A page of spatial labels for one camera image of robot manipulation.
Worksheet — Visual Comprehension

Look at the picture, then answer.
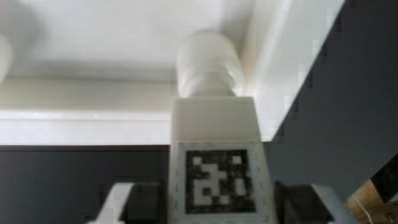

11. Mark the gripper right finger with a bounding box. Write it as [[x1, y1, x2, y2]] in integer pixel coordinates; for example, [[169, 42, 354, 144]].
[[313, 184, 361, 224]]

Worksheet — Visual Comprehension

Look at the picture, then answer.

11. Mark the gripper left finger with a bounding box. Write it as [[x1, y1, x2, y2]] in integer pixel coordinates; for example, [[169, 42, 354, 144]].
[[88, 182, 136, 224]]

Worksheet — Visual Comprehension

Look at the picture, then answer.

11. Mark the white leg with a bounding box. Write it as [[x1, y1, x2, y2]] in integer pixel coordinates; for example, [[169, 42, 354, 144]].
[[168, 31, 278, 224]]

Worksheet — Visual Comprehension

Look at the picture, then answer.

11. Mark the white square tabletop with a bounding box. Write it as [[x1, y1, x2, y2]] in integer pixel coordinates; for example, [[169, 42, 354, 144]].
[[0, 0, 347, 145]]

